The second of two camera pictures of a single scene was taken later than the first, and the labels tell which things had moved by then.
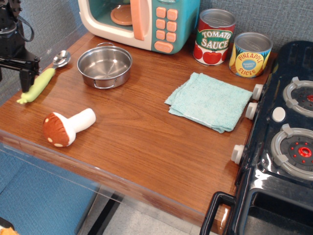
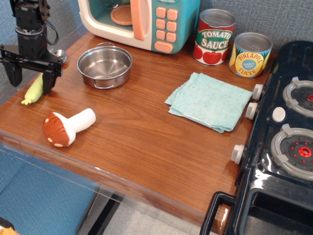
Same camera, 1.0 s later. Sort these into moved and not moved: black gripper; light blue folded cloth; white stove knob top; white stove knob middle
Moved: black gripper
Not moved: light blue folded cloth; white stove knob top; white stove knob middle
